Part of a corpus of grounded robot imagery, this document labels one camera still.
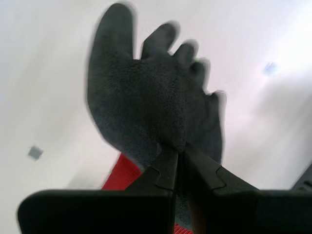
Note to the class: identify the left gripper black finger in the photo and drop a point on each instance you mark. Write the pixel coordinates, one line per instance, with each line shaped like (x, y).
(243, 212)
(102, 212)

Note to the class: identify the grey glove with red cuff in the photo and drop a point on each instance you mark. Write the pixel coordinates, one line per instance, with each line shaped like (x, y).
(136, 97)

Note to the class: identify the grey square table marker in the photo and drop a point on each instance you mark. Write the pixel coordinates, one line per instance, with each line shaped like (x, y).
(35, 153)

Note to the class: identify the blue square table marker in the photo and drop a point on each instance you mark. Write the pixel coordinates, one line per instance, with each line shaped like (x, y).
(270, 67)

